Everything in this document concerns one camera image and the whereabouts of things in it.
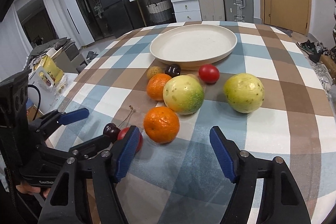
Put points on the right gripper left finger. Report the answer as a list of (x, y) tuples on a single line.
[(67, 201)]

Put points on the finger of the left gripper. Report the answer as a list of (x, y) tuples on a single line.
[(53, 120), (91, 147)]

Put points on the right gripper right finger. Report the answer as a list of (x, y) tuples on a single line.
[(281, 200)]

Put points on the dark cherry with stem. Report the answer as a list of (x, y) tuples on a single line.
[(112, 131)]

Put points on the orange mandarin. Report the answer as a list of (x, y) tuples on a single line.
[(155, 86), (161, 124)]

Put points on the yellow green guava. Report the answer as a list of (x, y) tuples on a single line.
[(183, 94)]

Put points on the dark plum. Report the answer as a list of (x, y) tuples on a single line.
[(173, 70)]

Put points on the red tomato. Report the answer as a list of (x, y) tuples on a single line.
[(123, 132), (209, 73)]

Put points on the left hand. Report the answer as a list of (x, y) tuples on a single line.
[(26, 188)]

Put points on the yellow snack bag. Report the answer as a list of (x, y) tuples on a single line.
[(51, 68)]

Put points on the checkered tablecloth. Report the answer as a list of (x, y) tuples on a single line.
[(182, 182)]

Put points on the cream round plate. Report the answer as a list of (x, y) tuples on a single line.
[(194, 45)]

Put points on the woven laundry basket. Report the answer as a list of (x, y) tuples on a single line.
[(159, 12)]

